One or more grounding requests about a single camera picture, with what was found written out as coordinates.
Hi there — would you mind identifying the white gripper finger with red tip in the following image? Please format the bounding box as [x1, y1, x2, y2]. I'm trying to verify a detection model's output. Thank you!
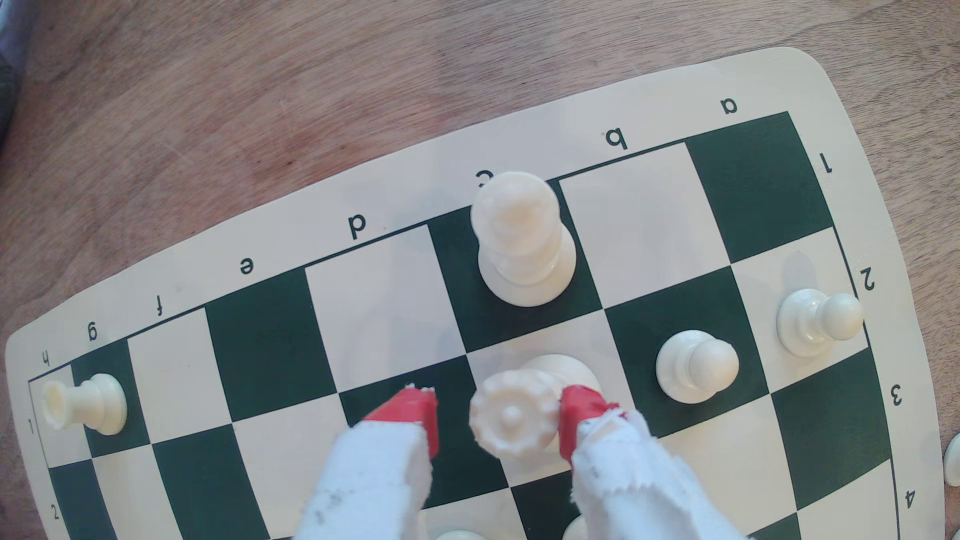
[294, 384, 441, 540]
[558, 384, 751, 540]

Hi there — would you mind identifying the white queen chess piece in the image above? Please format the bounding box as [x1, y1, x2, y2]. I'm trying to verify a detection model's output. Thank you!
[468, 354, 603, 460]

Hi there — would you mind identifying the green and white chess mat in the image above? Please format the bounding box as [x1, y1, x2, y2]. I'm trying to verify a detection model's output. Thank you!
[3, 46, 946, 540]

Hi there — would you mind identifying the white rook chess piece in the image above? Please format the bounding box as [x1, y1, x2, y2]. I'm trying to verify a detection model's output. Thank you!
[41, 372, 129, 437]

